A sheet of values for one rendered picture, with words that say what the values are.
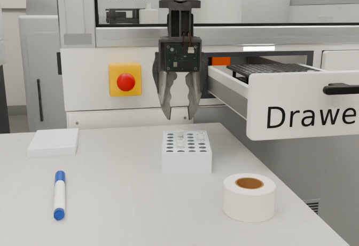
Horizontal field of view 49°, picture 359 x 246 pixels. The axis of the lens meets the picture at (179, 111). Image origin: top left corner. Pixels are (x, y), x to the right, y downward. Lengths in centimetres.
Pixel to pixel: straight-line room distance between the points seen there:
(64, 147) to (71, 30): 28
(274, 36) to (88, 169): 56
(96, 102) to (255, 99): 43
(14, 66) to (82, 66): 334
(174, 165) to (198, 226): 17
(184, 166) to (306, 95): 23
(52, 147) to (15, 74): 350
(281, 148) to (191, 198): 54
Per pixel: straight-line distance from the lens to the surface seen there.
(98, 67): 93
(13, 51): 424
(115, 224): 53
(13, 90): 431
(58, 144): 80
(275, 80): 65
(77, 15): 93
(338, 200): 124
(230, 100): 80
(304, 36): 105
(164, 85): 70
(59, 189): 61
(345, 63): 110
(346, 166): 121
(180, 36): 65
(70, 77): 94
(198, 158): 67
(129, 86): 87
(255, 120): 66
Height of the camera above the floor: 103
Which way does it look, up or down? 14 degrees down
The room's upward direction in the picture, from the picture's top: straight up
